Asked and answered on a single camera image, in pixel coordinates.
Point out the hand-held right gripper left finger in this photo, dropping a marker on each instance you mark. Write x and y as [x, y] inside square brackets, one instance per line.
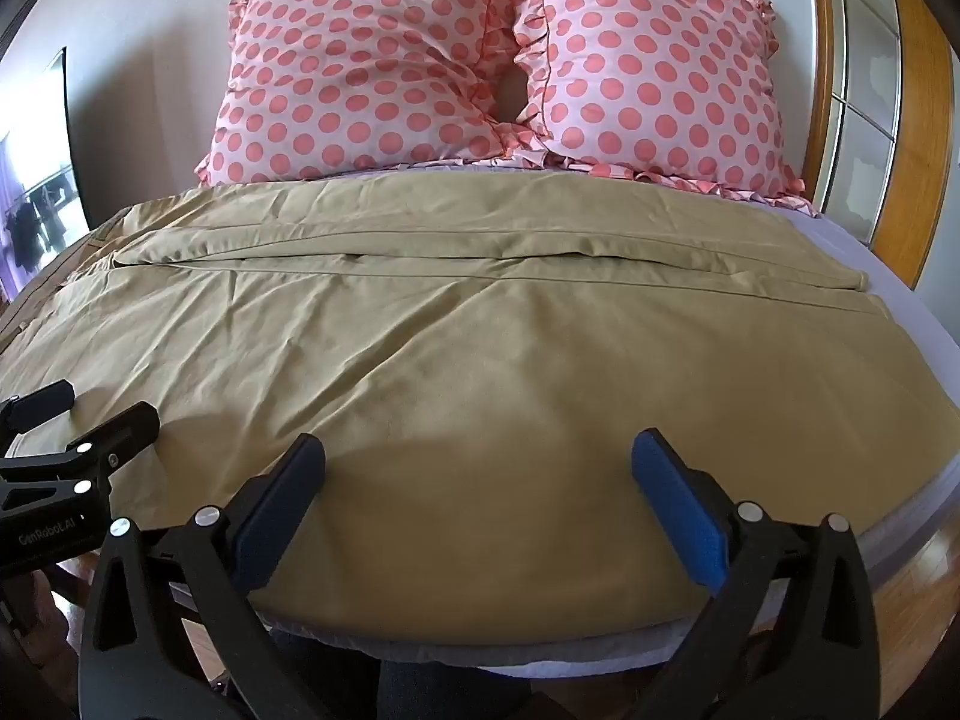
[279, 514]

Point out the tan bed sheet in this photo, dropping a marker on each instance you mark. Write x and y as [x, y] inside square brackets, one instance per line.
[480, 390]

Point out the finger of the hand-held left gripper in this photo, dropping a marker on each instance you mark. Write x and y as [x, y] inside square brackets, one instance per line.
[124, 431]
[37, 405]

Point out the wooden framed glass door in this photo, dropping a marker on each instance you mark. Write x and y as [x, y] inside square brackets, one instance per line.
[862, 90]

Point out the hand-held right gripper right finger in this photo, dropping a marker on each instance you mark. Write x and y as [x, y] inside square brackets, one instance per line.
[681, 514]

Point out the dark framed window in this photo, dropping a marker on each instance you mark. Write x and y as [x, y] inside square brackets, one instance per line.
[37, 202]

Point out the pink polka dot pillow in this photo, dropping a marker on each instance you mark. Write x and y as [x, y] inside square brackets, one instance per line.
[645, 67]
[352, 67]

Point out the person's dark trouser leg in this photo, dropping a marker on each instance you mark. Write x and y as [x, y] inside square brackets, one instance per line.
[420, 679]

